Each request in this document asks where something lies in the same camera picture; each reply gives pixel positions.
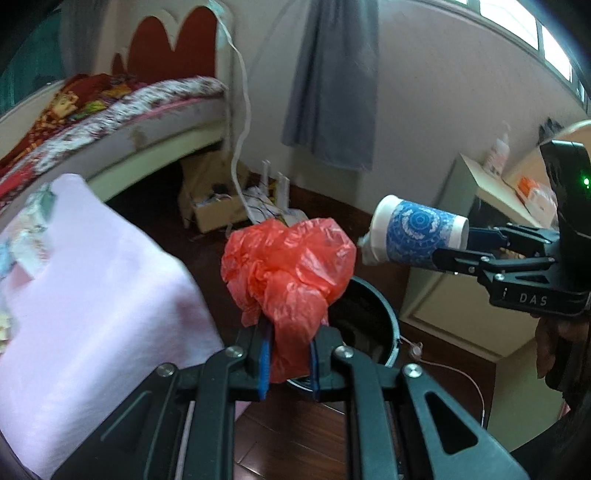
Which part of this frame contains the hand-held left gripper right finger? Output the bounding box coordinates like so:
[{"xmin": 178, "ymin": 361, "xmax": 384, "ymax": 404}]
[{"xmin": 308, "ymin": 325, "xmax": 530, "ymax": 480}]

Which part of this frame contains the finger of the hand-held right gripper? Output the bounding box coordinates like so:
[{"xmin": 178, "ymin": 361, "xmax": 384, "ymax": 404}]
[
  {"xmin": 468, "ymin": 223, "xmax": 562, "ymax": 260},
  {"xmin": 433, "ymin": 246, "xmax": 557, "ymax": 289}
]

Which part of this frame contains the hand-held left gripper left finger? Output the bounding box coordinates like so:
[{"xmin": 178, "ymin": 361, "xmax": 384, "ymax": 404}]
[{"xmin": 53, "ymin": 322, "xmax": 274, "ymax": 480}]

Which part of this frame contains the blue patterned paper cup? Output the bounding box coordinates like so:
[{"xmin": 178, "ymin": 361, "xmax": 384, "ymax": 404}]
[{"xmin": 357, "ymin": 194, "xmax": 470, "ymax": 270}]

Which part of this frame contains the black round bin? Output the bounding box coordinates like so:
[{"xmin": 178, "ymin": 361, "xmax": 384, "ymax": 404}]
[{"xmin": 285, "ymin": 276, "xmax": 402, "ymax": 388}]

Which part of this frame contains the red plastic bag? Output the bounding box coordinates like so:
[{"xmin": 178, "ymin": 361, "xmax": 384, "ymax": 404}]
[{"xmin": 221, "ymin": 218, "xmax": 358, "ymax": 385}]

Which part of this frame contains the person's right forearm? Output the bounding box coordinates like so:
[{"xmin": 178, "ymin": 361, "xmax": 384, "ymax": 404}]
[{"xmin": 508, "ymin": 391, "xmax": 591, "ymax": 480}]

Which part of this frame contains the person's right hand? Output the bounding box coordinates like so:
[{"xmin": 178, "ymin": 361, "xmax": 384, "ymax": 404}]
[{"xmin": 534, "ymin": 316, "xmax": 567, "ymax": 389}]

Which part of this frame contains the white cabinet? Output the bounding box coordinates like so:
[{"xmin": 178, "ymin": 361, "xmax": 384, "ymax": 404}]
[{"xmin": 400, "ymin": 154, "xmax": 560, "ymax": 361}]

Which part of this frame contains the orange and white box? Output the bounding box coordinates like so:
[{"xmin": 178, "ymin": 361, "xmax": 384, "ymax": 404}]
[{"xmin": 514, "ymin": 177, "xmax": 558, "ymax": 219}]

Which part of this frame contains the white pump bottle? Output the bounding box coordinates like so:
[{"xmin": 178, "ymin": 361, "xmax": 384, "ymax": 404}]
[{"xmin": 482, "ymin": 133, "xmax": 511, "ymax": 177}]

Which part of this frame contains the white router with antennas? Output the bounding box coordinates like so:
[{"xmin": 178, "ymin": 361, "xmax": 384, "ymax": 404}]
[{"xmin": 244, "ymin": 159, "xmax": 309, "ymax": 228}]

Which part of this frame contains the open cardboard box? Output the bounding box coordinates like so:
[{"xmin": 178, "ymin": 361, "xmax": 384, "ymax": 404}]
[{"xmin": 177, "ymin": 151, "xmax": 254, "ymax": 232}]

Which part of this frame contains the window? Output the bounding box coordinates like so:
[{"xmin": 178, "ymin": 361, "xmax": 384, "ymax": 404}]
[{"xmin": 465, "ymin": 0, "xmax": 591, "ymax": 114}]

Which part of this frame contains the grey-blue curtain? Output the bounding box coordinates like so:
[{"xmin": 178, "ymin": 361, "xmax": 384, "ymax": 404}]
[{"xmin": 281, "ymin": 0, "xmax": 380, "ymax": 172}]

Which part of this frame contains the printed pastel cloth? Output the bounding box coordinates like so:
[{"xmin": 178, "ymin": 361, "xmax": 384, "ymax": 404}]
[{"xmin": 0, "ymin": 188, "xmax": 58, "ymax": 354}]

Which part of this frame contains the floral bed sheet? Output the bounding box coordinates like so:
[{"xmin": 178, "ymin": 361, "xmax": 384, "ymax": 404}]
[{"xmin": 0, "ymin": 74, "xmax": 228, "ymax": 197}]

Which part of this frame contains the white headboard with red heart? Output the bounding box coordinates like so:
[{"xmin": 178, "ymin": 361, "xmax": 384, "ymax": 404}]
[{"xmin": 95, "ymin": 0, "xmax": 234, "ymax": 153}]

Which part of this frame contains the teal curtain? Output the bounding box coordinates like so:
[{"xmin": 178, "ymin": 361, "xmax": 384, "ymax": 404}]
[{"xmin": 0, "ymin": 14, "xmax": 68, "ymax": 118}]

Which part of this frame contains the thin pink cable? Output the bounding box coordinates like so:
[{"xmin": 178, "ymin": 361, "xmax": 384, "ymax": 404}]
[{"xmin": 398, "ymin": 336, "xmax": 488, "ymax": 431}]

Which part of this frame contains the white bed frame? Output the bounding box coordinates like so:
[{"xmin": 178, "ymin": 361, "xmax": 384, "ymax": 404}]
[{"xmin": 0, "ymin": 95, "xmax": 234, "ymax": 206}]

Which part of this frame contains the white hanging cable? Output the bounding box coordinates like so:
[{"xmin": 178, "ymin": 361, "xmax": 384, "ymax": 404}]
[{"xmin": 209, "ymin": 0, "xmax": 254, "ymax": 224}]

